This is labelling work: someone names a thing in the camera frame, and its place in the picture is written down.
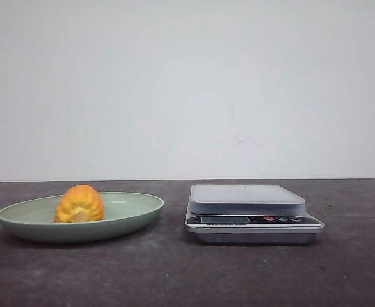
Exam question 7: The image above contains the yellow corn cob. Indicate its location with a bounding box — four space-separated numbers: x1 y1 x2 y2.
54 184 104 223

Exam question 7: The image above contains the silver digital kitchen scale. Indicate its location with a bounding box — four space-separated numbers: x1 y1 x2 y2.
185 184 325 244

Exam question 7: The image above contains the green oval plate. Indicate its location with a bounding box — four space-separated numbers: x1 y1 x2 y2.
0 192 164 243

